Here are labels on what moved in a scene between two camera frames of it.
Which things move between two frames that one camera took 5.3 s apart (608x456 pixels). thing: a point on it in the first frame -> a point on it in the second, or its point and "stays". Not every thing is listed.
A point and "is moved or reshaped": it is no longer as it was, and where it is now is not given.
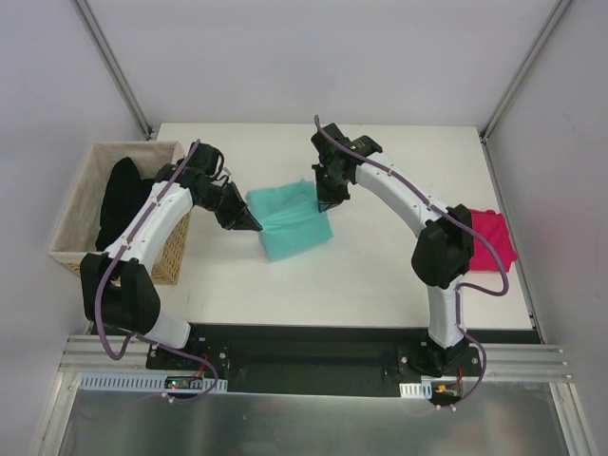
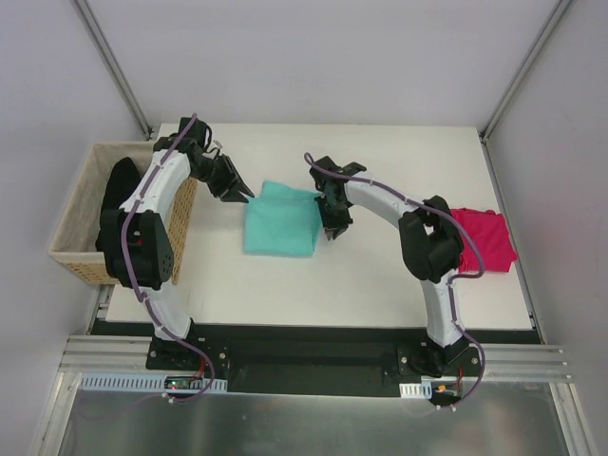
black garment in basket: x=125 y=193 stays
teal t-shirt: x=288 y=218 is moved or reshaped
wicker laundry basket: x=78 y=225 stays
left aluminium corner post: x=114 y=64 stays
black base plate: x=320 y=360 stays
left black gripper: x=231 y=205 -> x=223 y=177
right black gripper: x=330 y=188 -> x=334 y=214
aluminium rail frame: x=513 y=362 stays
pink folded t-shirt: x=493 y=228 stays
